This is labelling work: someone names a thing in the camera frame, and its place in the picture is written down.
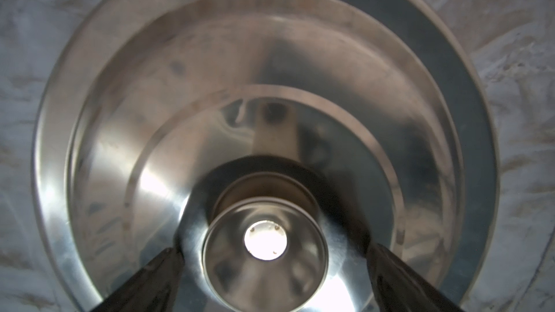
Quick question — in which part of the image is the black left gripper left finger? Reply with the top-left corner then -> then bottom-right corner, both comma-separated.
92,247 -> 184,312

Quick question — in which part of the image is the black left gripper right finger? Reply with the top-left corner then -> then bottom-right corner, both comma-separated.
367,242 -> 462,312

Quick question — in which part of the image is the stainless steel pot lid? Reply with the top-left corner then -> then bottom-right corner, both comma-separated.
33,0 -> 499,311

